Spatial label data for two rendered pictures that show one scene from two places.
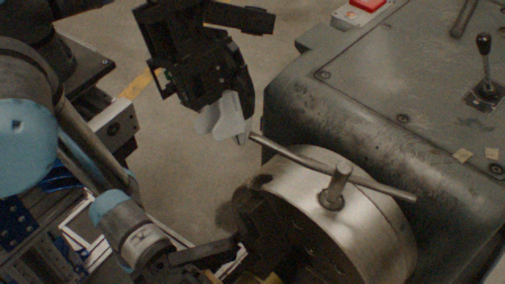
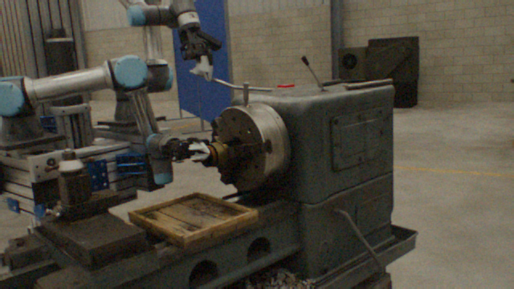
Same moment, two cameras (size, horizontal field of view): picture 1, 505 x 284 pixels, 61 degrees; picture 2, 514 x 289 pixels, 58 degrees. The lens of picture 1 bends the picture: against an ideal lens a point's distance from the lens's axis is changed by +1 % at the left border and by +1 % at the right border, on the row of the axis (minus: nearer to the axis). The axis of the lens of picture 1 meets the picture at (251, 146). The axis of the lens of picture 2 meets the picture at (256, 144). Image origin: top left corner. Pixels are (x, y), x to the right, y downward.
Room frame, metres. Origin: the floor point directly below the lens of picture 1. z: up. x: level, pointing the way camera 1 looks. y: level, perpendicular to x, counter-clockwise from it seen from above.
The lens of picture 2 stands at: (-1.34, -0.31, 1.44)
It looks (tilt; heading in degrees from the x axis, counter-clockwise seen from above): 12 degrees down; 5
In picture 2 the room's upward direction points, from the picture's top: 4 degrees counter-clockwise
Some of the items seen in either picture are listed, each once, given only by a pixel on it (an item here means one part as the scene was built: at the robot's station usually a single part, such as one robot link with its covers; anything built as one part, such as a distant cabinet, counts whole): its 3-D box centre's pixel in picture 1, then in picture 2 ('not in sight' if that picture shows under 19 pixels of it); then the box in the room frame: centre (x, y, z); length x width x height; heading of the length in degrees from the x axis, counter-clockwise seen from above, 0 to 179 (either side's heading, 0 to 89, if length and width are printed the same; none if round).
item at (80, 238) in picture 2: not in sight; (86, 228); (-0.09, 0.34, 0.95); 0.43 x 0.17 x 0.05; 47
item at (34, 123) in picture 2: not in sight; (21, 124); (0.32, 0.74, 1.21); 0.15 x 0.15 x 0.10
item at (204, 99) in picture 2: not in sight; (197, 67); (7.05, 1.47, 1.18); 4.12 x 0.80 x 2.35; 25
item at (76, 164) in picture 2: not in sight; (70, 164); (-0.04, 0.38, 1.13); 0.08 x 0.08 x 0.03
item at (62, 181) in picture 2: not in sight; (75, 185); (-0.04, 0.37, 1.07); 0.07 x 0.07 x 0.10; 47
